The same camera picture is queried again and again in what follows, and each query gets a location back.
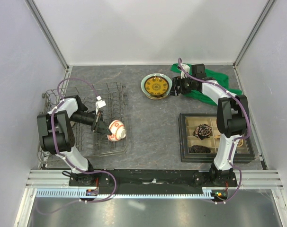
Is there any green cloth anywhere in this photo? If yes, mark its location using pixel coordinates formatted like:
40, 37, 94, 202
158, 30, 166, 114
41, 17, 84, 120
184, 69, 242, 106

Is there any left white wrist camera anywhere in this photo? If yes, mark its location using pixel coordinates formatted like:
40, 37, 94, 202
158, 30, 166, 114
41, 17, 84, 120
95, 96, 107, 112

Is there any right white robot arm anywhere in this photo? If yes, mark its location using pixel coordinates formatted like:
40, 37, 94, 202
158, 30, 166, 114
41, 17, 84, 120
170, 59, 251, 186

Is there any white red patterned bowl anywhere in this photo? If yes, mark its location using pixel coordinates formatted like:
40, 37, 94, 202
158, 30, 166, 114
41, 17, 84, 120
108, 120, 126, 142

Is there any dark brown rolled tie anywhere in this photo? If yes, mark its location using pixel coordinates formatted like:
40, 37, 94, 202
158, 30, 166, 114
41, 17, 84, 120
189, 145, 211, 153

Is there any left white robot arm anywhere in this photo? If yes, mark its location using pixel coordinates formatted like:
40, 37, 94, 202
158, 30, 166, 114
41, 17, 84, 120
37, 95, 112, 186

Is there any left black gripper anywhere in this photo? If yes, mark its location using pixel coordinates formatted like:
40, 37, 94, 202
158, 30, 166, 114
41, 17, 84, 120
69, 111, 112, 135

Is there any tan rolled belt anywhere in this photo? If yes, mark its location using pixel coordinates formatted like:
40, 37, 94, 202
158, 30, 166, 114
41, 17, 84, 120
237, 139, 244, 148

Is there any black compartment box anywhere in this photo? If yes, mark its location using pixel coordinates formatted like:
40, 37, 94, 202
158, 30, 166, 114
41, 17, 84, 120
178, 112, 256, 164

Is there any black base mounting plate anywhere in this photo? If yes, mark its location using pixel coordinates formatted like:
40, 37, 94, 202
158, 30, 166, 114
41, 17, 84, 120
62, 169, 238, 193

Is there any blue slotted cable duct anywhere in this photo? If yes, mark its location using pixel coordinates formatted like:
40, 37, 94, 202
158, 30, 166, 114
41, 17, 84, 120
36, 188, 222, 199

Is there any yellow patterned plate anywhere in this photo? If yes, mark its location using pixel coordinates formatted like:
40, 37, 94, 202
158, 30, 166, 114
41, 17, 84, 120
143, 76, 169, 99

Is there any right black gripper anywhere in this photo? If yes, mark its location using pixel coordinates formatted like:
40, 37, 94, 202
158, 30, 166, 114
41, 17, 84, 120
168, 75, 196, 96

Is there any grey wire dish rack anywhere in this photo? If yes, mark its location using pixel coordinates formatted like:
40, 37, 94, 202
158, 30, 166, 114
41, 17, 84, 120
38, 82, 126, 165

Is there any aluminium frame rail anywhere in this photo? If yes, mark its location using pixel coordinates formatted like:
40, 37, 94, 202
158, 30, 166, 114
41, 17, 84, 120
26, 169, 283, 190

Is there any beige bird plate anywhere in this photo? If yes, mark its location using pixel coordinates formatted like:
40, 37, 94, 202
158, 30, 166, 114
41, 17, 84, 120
145, 93, 170, 100

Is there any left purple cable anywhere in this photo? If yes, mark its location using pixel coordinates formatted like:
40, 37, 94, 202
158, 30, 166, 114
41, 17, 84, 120
34, 78, 117, 215

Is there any dark floral rolled tie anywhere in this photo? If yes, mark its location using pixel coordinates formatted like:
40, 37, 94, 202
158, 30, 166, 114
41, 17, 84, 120
193, 124, 212, 140

